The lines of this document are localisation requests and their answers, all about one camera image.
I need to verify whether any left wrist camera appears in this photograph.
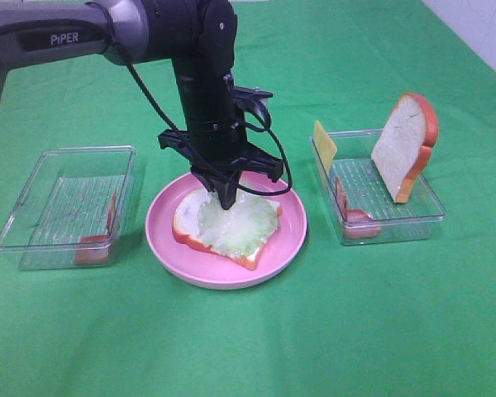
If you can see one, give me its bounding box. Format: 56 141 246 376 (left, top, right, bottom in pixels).
232 86 274 117

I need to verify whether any bacon strip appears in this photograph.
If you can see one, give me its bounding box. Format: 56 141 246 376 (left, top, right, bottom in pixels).
335 177 380 240
74 194 117 265

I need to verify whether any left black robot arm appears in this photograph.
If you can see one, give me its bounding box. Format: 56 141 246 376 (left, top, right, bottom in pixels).
0 1 290 209

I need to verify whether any left clear plastic tray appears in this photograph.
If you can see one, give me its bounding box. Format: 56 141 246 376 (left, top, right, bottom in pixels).
0 146 136 270

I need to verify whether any pink round plate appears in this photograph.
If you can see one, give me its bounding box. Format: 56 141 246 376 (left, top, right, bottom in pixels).
145 173 308 289

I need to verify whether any green lettuce leaf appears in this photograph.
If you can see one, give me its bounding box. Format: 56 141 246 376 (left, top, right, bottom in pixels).
196 190 280 258

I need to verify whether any right clear plastic tray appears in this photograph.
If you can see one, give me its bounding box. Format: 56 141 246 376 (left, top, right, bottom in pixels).
311 129 446 246

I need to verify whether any white bread slice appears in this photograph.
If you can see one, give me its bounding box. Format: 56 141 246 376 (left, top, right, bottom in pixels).
173 188 282 270
371 93 439 203

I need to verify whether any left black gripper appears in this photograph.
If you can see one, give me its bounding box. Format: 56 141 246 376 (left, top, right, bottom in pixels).
158 119 284 210

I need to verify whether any green tablecloth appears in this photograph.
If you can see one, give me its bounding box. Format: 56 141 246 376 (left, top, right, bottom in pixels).
0 1 496 396

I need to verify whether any left black cable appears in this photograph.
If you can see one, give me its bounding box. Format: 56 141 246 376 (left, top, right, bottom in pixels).
103 7 294 195

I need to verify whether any clear plastic tray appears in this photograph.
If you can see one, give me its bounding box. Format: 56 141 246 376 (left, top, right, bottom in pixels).
311 129 446 246
0 146 136 270

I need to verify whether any yellow cheese slice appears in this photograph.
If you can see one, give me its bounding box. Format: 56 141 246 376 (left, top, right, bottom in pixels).
313 121 337 174

